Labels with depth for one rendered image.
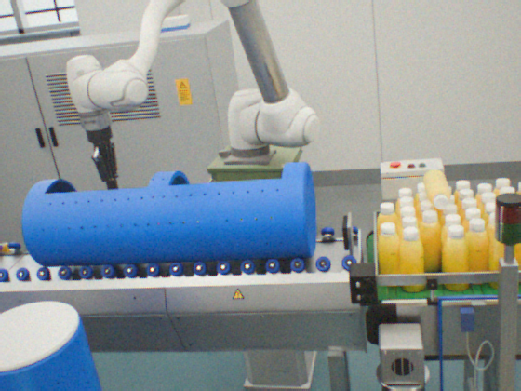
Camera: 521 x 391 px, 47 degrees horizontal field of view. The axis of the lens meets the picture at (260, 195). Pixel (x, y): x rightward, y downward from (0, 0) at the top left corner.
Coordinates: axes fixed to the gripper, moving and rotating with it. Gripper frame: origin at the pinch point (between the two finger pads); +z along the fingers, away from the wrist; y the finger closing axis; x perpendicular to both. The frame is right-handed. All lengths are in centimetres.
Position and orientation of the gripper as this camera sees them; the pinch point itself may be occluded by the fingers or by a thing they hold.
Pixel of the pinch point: (113, 189)
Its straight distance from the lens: 194.0
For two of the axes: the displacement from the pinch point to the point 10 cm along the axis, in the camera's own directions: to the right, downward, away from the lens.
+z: 1.4, 9.1, 3.8
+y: -1.6, 4.0, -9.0
